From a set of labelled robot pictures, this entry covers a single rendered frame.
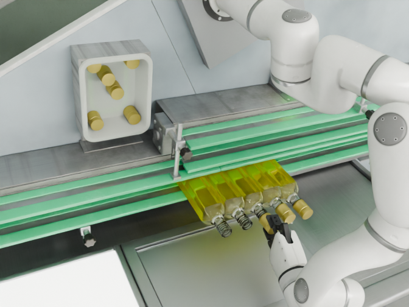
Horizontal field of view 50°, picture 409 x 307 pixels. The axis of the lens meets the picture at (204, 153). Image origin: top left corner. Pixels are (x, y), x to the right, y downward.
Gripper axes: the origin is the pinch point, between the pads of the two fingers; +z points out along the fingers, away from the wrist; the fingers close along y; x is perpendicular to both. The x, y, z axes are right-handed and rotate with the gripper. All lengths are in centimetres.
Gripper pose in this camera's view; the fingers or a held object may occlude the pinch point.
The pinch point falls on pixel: (272, 226)
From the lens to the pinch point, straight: 112.2
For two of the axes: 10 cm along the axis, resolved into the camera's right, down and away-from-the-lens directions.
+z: -2.0, -6.1, 7.7
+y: 1.0, -7.9, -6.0
